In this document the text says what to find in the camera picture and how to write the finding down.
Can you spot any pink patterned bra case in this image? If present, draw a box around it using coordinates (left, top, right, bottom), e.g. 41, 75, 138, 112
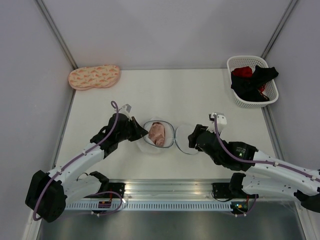
68, 64, 121, 91

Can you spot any white plastic basket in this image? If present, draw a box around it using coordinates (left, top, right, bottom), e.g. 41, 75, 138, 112
226, 55, 279, 109

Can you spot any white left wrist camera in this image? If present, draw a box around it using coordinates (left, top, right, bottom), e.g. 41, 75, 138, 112
119, 104, 132, 120

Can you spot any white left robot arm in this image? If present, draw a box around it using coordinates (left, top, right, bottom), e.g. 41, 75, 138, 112
25, 113, 148, 223

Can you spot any aluminium mounting rail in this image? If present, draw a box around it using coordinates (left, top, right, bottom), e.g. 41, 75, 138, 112
64, 178, 308, 201

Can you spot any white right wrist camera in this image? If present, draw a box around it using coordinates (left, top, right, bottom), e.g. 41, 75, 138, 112
206, 112, 227, 134

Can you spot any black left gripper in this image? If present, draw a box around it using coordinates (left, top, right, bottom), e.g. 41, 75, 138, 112
116, 116, 148, 143

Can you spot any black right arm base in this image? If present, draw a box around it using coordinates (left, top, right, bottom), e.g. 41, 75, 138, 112
211, 182, 234, 202

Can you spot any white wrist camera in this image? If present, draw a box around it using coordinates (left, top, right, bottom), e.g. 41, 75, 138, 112
206, 112, 227, 134
119, 104, 132, 120

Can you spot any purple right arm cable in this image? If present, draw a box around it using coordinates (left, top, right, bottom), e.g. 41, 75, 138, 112
213, 114, 320, 183

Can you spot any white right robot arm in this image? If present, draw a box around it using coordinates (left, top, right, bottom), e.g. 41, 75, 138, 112
187, 124, 320, 213

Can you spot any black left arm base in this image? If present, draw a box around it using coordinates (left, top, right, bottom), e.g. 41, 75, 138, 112
85, 182, 126, 199

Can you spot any pink bra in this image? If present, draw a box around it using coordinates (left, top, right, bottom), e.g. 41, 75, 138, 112
148, 122, 166, 147

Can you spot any black underwear garment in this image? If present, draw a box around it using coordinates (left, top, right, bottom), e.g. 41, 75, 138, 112
231, 65, 279, 102

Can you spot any round white mesh laundry bag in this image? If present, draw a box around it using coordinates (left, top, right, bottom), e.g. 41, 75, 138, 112
137, 117, 198, 156

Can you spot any white slotted cable duct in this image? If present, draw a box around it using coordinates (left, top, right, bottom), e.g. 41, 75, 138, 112
65, 200, 232, 212

